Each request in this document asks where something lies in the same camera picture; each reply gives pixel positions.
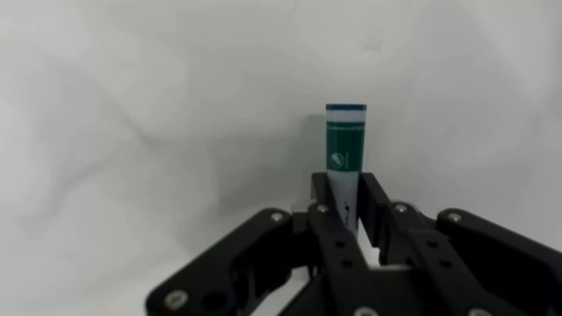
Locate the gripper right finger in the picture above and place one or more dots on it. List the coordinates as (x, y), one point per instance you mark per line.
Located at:
(461, 254)

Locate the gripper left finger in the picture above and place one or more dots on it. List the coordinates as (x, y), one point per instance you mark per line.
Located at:
(263, 259)

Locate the green and white marker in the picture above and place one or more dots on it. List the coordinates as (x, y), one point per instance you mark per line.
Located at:
(345, 145)

